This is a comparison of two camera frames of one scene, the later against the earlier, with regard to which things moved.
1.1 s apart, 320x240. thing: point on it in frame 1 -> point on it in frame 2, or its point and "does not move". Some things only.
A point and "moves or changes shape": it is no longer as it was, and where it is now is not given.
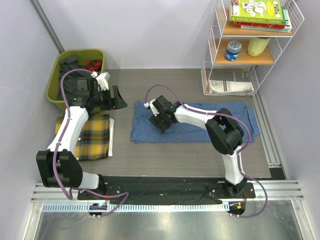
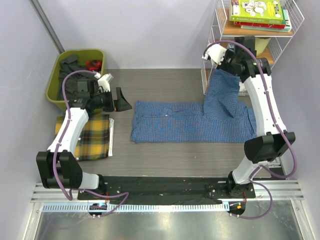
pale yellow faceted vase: (256, 46) does not move
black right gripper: (156, 121) -> (227, 53)
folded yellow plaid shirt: (96, 140) does not move
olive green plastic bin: (82, 56) does not move
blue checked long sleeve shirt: (143, 130) moves or changes shape
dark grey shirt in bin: (68, 63) does not move
